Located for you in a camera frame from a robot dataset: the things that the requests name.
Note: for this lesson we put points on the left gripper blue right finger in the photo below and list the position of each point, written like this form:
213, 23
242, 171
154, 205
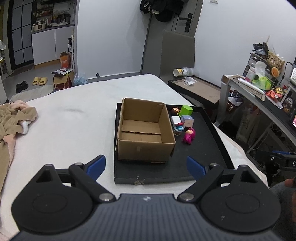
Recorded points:
206, 178

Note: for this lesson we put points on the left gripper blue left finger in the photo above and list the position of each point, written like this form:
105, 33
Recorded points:
86, 188

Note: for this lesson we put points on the magenta dinosaur toy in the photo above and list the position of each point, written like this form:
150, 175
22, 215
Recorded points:
189, 136

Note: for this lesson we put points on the blue smurf figurine red hat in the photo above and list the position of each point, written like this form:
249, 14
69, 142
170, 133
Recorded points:
178, 129

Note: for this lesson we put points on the purple cube bunny toy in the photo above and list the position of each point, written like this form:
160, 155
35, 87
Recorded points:
187, 121

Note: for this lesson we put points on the green hexagonal container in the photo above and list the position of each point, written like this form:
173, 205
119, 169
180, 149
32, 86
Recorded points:
185, 110

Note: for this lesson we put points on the brown cardboard box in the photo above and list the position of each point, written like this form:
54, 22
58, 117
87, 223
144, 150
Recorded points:
144, 132

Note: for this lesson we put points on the brown haired doll figurine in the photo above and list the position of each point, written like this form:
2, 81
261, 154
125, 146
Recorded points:
175, 111

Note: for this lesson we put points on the white charger plug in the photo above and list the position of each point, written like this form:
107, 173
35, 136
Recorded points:
175, 120

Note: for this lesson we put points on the person's hand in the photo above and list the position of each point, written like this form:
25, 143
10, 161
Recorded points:
290, 183

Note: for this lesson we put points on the black shallow tray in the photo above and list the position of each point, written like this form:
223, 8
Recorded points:
207, 147

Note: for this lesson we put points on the white bed sheet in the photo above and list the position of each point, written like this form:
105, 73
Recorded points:
76, 125

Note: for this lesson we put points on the grey cluttered desk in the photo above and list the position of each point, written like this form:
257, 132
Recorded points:
276, 115

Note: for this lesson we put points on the black framed brown board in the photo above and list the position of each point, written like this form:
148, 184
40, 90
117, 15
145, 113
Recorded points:
202, 91

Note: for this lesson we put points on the beige crumpled blanket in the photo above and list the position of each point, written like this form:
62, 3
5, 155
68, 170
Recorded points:
15, 119

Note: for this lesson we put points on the blue plastic bag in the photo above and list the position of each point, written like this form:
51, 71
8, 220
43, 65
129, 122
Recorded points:
80, 79

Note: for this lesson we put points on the white face mask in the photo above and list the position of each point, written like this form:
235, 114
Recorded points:
188, 81

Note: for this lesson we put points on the open cardboard box on floor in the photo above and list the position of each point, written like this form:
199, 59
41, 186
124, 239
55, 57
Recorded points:
63, 79

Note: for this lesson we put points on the yellow slippers pair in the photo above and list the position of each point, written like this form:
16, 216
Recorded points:
40, 81

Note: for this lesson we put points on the tipped white yellow cup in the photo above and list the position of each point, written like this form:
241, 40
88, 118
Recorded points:
178, 72

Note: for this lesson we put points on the black slippers pair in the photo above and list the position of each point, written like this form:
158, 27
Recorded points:
21, 87

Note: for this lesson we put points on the orange carton box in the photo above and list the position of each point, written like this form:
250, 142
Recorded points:
65, 60

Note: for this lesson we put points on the grey upright panel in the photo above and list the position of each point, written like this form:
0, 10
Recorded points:
178, 51

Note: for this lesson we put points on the white kitchen cabinet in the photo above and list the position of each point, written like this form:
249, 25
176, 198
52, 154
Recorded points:
48, 44

